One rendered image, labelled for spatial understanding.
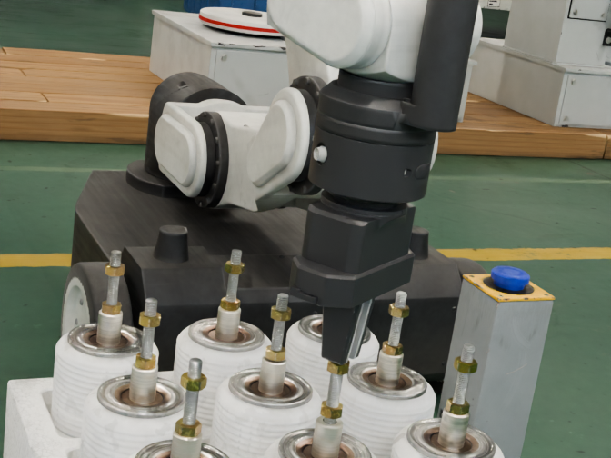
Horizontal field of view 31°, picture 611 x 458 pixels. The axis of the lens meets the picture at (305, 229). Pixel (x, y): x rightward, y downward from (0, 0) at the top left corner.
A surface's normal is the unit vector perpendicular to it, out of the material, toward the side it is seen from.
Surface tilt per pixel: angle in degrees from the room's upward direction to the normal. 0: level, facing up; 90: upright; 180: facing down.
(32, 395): 0
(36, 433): 0
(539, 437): 0
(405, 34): 90
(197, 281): 45
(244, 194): 90
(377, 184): 90
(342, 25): 90
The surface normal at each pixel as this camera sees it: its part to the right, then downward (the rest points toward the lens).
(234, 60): 0.40, 0.32
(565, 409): 0.13, -0.95
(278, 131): -0.91, 0.00
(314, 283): -0.55, 0.18
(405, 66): 0.66, 0.31
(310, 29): -0.74, 0.10
